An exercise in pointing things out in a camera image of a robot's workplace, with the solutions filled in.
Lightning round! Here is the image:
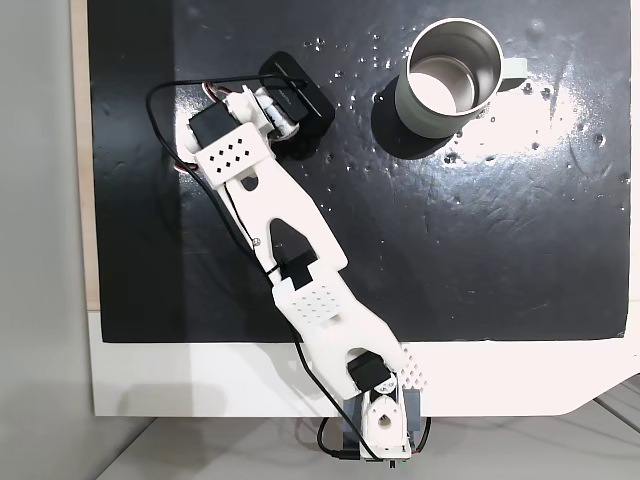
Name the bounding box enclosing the pale green steel mug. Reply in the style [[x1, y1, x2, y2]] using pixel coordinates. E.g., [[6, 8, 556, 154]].
[[392, 18, 529, 142]]

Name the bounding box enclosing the black table mat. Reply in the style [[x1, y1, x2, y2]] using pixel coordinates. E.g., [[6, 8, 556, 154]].
[[87, 0, 631, 345]]

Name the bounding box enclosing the black oval camera box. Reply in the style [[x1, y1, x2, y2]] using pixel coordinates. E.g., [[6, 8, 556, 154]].
[[259, 52, 336, 140]]

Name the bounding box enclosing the black camera cable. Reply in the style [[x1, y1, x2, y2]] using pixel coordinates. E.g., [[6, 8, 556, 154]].
[[145, 73, 432, 464]]

